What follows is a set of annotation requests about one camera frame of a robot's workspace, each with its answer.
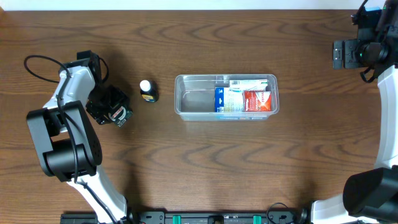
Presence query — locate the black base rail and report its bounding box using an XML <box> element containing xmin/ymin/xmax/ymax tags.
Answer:
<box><xmin>60</xmin><ymin>202</ymin><xmax>312</xmax><ymax>224</ymax></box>

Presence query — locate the white green medicine box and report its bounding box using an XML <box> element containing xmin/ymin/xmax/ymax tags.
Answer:
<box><xmin>229</xmin><ymin>79</ymin><xmax>269</xmax><ymax>91</ymax></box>

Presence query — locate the small dark bottle white cap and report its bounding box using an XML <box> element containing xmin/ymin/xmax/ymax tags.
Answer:
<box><xmin>139</xmin><ymin>80</ymin><xmax>159</xmax><ymax>103</ymax></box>

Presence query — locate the blue snack packet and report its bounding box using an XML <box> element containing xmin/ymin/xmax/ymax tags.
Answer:
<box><xmin>215</xmin><ymin>87</ymin><xmax>262</xmax><ymax>120</ymax></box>

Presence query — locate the clear plastic container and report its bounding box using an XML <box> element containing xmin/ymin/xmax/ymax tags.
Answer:
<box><xmin>174</xmin><ymin>74</ymin><xmax>279</xmax><ymax>121</ymax></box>

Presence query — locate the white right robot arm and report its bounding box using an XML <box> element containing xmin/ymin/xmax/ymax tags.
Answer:
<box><xmin>302</xmin><ymin>0</ymin><xmax>397</xmax><ymax>223</ymax></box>

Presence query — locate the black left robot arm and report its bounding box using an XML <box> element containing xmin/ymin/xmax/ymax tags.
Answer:
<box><xmin>26</xmin><ymin>50</ymin><xmax>137</xmax><ymax>223</ymax></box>

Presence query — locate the dark green round-label box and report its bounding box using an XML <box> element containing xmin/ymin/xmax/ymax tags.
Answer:
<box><xmin>108</xmin><ymin>106</ymin><xmax>132</xmax><ymax>128</ymax></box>

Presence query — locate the red white sachet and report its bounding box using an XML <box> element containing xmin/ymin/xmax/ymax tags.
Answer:
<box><xmin>244</xmin><ymin>91</ymin><xmax>272</xmax><ymax>112</ymax></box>

